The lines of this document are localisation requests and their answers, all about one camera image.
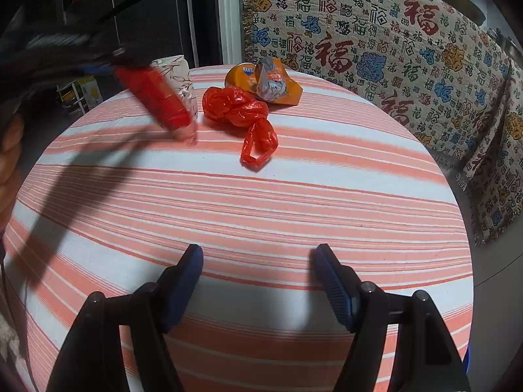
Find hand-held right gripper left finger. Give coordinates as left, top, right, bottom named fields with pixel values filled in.
left=45, top=243, right=204, bottom=392

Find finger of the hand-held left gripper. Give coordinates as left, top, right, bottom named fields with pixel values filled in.
left=77, top=47, right=131, bottom=79

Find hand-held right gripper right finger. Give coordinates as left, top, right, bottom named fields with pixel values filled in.
left=312, top=243, right=471, bottom=392

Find red snack wrapper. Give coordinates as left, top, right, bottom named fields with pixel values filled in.
left=114, top=64, right=199, bottom=146

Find floral paper bag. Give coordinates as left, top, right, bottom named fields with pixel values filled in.
left=150, top=55, right=199, bottom=120

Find person's left hand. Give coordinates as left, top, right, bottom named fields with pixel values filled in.
left=0, top=113, right=26, bottom=231

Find yellow box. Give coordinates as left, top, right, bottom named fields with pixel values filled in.
left=56, top=74, right=105, bottom=116

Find red plastic bag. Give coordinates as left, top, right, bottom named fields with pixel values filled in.
left=202, top=87, right=279, bottom=168

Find orange silver snack wrapper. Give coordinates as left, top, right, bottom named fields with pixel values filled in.
left=226, top=57, right=302, bottom=106

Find printed blanket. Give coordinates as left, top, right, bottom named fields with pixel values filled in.
left=239, top=0, right=523, bottom=246

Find metal pot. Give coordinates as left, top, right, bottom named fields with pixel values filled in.
left=488, top=28, right=523, bottom=68

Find dark metal pan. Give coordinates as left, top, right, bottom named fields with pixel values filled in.
left=422, top=0, right=487, bottom=26

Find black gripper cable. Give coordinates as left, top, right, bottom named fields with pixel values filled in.
left=98, top=0, right=187, bottom=26

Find white door frame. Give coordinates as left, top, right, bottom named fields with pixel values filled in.
left=216, top=0, right=246, bottom=68

